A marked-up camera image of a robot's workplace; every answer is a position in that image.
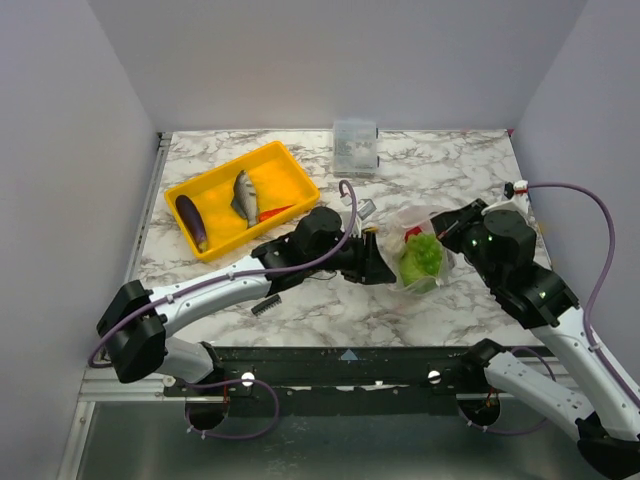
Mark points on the red tomato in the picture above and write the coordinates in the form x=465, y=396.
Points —
x=412, y=232

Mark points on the yellow plastic tray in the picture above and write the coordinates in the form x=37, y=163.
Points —
x=279, y=181

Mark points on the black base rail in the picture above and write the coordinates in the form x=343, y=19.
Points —
x=265, y=382

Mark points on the orange carrot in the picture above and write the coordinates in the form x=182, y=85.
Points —
x=266, y=215

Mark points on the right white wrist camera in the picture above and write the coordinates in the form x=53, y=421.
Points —
x=515, y=198

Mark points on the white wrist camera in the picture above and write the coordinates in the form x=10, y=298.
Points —
x=365, y=209
x=515, y=198

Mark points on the purple eggplant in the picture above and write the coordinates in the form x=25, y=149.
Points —
x=193, y=222

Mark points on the black chip comb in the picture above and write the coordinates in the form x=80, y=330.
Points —
x=265, y=305

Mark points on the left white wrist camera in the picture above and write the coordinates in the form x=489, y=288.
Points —
x=365, y=209

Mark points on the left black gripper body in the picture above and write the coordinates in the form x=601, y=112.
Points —
x=347, y=258

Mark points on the green cabbage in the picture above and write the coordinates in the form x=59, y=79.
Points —
x=417, y=283

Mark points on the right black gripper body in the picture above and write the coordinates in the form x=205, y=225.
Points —
x=454, y=226

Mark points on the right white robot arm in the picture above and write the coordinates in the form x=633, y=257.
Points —
x=600, y=416

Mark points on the grey fish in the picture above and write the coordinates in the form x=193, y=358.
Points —
x=244, y=201

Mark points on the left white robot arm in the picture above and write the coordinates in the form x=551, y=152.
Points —
x=137, y=330

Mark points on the clear zip top bag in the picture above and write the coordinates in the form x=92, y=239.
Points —
x=393, y=246

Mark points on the green grapes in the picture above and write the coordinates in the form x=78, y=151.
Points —
x=424, y=255

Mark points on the clear plastic screw box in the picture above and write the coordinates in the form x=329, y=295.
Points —
x=355, y=147

